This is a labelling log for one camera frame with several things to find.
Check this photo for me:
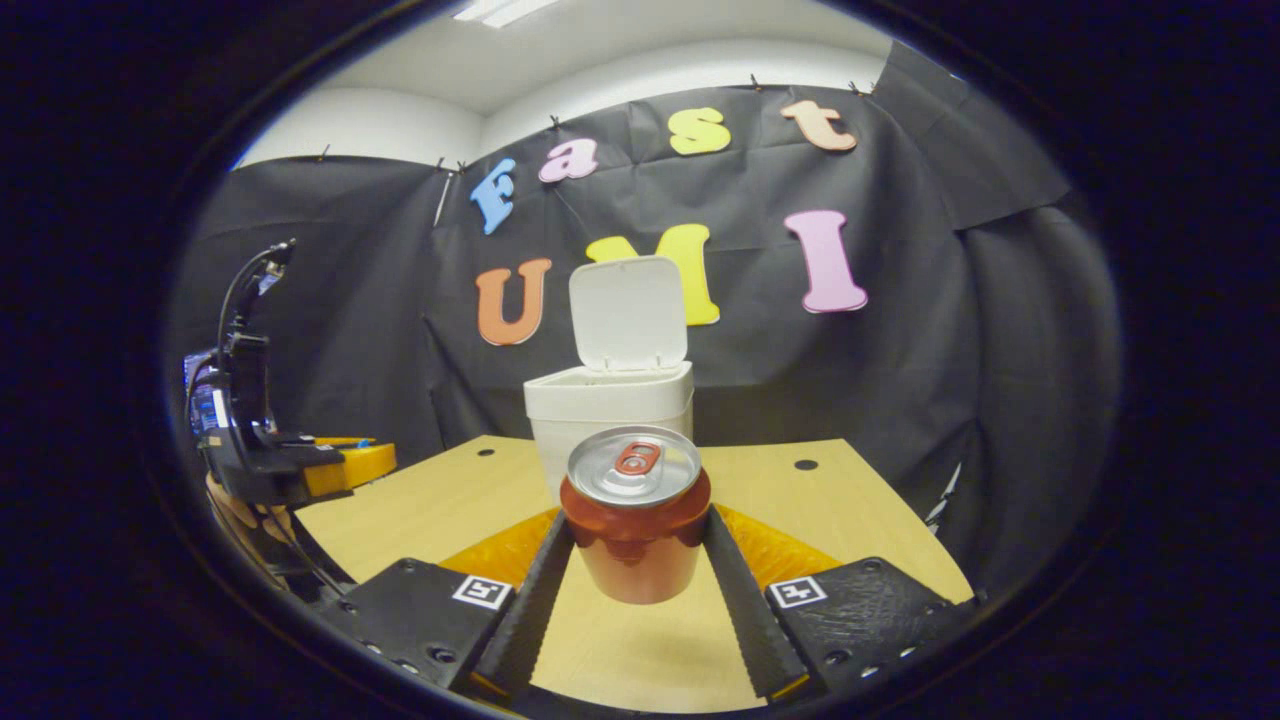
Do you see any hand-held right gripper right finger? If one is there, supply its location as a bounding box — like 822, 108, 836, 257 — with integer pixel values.
700, 503, 976, 701

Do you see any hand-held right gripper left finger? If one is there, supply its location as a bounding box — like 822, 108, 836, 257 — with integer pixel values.
320, 508, 576, 699

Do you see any red pop can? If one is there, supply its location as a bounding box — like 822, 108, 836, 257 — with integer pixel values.
559, 425, 713, 605

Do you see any white desktop garbage bin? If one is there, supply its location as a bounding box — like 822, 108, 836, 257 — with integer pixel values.
523, 256, 696, 506

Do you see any wooden desktop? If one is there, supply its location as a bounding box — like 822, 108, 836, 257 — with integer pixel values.
293, 434, 976, 713

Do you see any computer monitor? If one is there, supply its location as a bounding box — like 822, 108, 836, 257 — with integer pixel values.
183, 350, 227, 437

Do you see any ceiling light panel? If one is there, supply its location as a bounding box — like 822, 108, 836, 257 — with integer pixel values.
452, 0, 561, 29

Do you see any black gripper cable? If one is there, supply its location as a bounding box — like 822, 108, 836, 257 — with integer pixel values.
213, 238, 297, 351

